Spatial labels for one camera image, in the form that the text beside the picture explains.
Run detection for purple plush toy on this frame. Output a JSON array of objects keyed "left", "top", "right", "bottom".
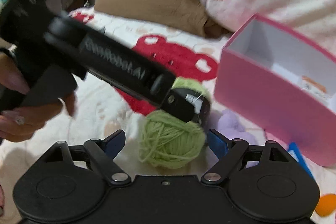
[{"left": 208, "top": 109, "right": 258, "bottom": 145}]

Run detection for green yarn ball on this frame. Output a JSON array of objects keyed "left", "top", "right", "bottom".
[{"left": 138, "top": 77, "right": 211, "bottom": 169}]

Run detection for clear box with orange label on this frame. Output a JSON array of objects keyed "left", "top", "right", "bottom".
[{"left": 301, "top": 76, "right": 331, "bottom": 101}]

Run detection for person's left hand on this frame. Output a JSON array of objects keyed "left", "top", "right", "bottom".
[{"left": 1, "top": 53, "right": 76, "bottom": 142}]

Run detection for blue wet wipes pack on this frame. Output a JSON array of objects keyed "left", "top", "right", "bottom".
[{"left": 287, "top": 142, "right": 314, "bottom": 178}]

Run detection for pink cardboard box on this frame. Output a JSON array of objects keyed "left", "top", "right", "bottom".
[{"left": 214, "top": 14, "right": 335, "bottom": 166}]

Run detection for orange makeup sponge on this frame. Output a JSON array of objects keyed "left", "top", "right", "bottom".
[{"left": 315, "top": 194, "right": 336, "bottom": 217}]

